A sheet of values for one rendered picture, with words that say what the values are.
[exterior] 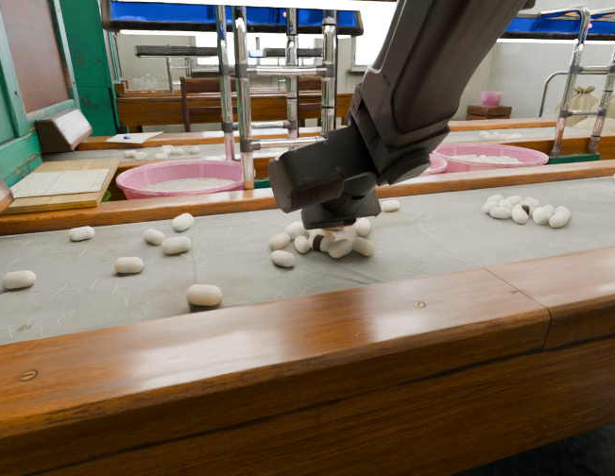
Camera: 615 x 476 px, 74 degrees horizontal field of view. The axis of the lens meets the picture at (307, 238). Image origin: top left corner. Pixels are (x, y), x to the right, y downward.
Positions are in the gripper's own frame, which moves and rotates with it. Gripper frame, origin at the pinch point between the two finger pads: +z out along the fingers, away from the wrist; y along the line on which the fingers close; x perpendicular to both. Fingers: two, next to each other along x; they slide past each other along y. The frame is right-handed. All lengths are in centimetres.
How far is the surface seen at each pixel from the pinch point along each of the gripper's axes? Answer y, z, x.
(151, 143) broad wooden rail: 25, 61, -52
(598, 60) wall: -471, 243, -244
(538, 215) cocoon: -32.8, -5.4, 5.2
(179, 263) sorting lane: 20.2, -2.1, 4.3
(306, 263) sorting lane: 5.0, -5.6, 7.3
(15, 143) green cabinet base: 47, 23, -30
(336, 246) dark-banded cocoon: 1.2, -7.0, 6.2
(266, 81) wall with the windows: -106, 380, -332
